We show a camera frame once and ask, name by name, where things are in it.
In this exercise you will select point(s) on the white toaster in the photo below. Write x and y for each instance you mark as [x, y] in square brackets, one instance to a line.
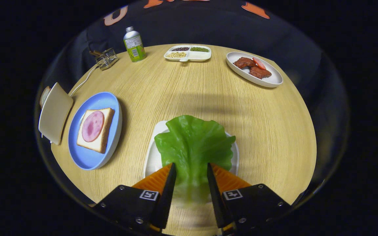
[54, 114]

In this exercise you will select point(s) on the white square plate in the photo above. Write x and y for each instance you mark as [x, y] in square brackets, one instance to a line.
[151, 160]

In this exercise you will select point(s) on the black backdrop cloth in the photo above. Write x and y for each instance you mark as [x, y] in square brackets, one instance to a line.
[225, 26]

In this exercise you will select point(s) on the pile of yellow soybeans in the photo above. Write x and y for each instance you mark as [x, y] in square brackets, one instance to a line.
[176, 55]

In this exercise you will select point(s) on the pile of dark red beans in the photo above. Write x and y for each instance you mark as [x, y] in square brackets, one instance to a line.
[180, 49]

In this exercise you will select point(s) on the red vegetable slice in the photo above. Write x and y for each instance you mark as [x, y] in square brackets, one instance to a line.
[259, 63]

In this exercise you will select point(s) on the metal bottle with green label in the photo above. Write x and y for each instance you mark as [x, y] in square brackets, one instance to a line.
[136, 49]

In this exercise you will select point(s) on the white divided dish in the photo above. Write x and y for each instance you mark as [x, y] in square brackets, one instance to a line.
[200, 56]

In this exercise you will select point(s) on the plain bread slice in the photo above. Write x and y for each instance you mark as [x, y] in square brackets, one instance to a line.
[44, 96]

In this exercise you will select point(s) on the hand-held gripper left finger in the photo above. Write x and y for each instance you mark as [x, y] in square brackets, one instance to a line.
[166, 203]

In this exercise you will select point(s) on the blue round plate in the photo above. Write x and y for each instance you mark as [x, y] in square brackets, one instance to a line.
[90, 157]

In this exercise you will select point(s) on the brown meat slice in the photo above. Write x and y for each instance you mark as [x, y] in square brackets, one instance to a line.
[259, 72]
[243, 62]

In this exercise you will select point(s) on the white oval plate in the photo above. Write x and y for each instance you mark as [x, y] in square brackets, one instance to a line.
[271, 80]

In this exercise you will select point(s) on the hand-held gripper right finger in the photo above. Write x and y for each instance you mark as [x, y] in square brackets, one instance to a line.
[217, 203]

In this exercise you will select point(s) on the green lettuce leaf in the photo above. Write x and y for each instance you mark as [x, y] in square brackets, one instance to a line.
[192, 147]

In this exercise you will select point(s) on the pink ham slice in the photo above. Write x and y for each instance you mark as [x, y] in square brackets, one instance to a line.
[93, 126]

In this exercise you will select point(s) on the pile of green beans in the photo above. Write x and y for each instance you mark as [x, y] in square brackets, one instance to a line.
[199, 49]

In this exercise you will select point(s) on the toast slice with ham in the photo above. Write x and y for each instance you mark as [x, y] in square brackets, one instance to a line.
[94, 146]

